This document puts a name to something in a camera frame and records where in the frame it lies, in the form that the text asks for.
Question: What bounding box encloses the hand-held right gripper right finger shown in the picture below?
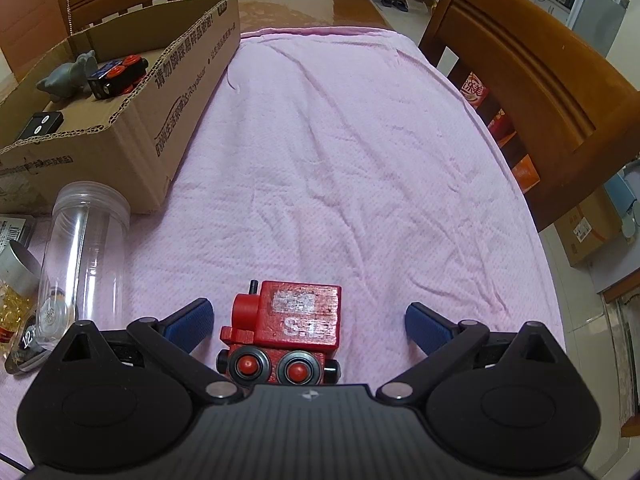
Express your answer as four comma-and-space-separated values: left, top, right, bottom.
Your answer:
376, 302, 576, 401

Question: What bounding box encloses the clear plastic jar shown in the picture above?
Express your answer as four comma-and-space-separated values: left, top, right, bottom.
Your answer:
37, 182, 132, 353

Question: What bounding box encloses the brown wooden door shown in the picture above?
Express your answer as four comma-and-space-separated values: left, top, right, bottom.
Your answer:
0, 0, 76, 81

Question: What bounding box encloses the dark blue toy car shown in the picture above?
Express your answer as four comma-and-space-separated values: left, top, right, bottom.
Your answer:
87, 54, 150, 101

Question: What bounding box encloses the black digital timer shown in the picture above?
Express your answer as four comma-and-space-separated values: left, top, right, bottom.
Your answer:
12, 112, 65, 141

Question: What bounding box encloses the closed cardboard carton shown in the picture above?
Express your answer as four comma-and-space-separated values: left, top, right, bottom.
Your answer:
552, 202, 623, 267

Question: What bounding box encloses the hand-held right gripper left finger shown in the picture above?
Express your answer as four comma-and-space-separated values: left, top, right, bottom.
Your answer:
35, 298, 240, 402

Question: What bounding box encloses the gold capsule bottle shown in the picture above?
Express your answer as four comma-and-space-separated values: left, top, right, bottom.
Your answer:
0, 240, 42, 361

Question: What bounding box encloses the grey refrigerator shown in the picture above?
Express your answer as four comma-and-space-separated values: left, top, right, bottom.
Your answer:
572, 0, 628, 58

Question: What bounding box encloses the brown cardboard box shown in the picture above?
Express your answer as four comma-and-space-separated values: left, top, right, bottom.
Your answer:
0, 0, 240, 216

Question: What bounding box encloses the red toy train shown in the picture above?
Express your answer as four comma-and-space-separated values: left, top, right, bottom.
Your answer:
216, 280, 343, 386

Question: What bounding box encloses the pink towel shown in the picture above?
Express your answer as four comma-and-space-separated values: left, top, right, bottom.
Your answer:
0, 27, 568, 466

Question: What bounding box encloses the white kitchen counter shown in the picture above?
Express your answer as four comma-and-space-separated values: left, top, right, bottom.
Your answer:
530, 0, 576, 26

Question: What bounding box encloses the red snack packet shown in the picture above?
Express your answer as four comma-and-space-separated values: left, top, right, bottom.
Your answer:
462, 72, 488, 107
487, 110, 516, 147

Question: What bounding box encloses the light blue plastic bin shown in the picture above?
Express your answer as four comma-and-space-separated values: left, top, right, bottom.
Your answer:
605, 162, 640, 238

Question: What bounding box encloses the orange snack packet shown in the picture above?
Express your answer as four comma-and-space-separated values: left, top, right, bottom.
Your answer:
512, 155, 541, 192

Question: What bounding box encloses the grey rubber animal toy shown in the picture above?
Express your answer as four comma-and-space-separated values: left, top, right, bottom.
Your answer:
37, 50, 98, 98

